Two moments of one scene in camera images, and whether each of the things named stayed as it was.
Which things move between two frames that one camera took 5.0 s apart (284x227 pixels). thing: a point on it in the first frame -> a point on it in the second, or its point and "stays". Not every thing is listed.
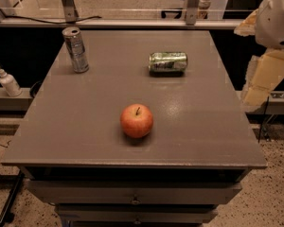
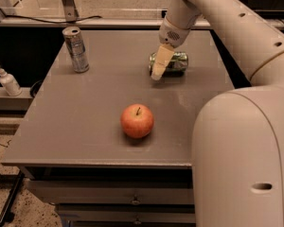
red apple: (136, 120) stays
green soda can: (168, 63) stays
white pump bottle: (8, 82) stays
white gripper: (275, 24) -> (171, 34)
